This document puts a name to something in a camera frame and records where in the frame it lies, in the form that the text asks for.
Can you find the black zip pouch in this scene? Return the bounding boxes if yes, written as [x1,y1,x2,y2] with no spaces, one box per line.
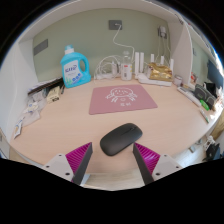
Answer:
[194,83,218,110]

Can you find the blue detergent bottle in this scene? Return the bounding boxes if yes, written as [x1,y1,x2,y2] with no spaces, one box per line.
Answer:
[60,44,92,89]

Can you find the clear plastic bags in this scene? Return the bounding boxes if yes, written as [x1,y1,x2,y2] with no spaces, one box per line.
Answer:
[22,99,46,127]

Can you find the black computer mouse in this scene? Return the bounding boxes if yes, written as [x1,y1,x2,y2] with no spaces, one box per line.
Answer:
[99,122,144,157]

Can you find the clear plastic bottle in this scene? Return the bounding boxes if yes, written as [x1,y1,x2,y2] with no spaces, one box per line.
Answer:
[120,54,133,82]

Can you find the small beige box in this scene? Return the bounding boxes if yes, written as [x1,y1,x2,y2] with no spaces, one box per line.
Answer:
[46,85,62,104]

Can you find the gold snack bag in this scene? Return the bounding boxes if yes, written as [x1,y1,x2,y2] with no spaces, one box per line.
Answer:
[147,62,174,83]

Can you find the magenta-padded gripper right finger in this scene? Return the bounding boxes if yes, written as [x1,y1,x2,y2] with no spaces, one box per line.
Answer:
[132,142,184,186]

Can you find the black monitor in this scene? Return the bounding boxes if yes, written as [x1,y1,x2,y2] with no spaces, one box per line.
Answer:
[206,59,224,89]

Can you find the white power strip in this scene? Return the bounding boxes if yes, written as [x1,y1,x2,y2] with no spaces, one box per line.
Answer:
[94,71,116,80]

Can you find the stack of books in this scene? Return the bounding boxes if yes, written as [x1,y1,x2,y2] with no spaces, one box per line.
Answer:
[27,78,64,98]

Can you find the white remote control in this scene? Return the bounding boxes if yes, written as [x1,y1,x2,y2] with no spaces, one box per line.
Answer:
[176,86,203,108]

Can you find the small round jar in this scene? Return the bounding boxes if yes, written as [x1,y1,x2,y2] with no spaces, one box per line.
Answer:
[173,75,184,88]

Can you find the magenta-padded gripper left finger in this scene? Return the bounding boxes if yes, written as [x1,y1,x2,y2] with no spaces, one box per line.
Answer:
[42,142,94,187]

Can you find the white wall adapter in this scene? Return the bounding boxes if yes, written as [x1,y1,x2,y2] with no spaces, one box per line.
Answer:
[157,25,168,39]

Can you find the black bag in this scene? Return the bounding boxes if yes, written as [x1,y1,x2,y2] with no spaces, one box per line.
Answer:
[203,80,218,98]

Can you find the white pen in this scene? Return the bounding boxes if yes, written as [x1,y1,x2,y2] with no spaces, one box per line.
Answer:
[199,109,210,124]

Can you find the grey blank wall plate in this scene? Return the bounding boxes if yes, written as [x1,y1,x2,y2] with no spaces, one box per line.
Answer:
[32,38,49,57]

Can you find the pink mouse pad with drawing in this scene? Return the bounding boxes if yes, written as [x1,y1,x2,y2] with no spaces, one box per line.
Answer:
[88,83,159,116]

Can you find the white desk shelf unit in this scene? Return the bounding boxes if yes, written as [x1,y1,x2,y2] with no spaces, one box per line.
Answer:
[1,0,218,141]

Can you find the grey wall socket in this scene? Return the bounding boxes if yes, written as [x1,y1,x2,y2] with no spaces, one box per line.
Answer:
[108,19,123,31]

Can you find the small white sachet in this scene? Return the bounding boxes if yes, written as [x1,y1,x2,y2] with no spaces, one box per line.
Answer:
[13,116,26,139]

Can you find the white router with antennas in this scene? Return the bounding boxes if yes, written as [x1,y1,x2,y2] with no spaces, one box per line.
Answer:
[134,51,175,88]

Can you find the white power cable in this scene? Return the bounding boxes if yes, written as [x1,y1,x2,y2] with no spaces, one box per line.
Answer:
[112,23,136,58]

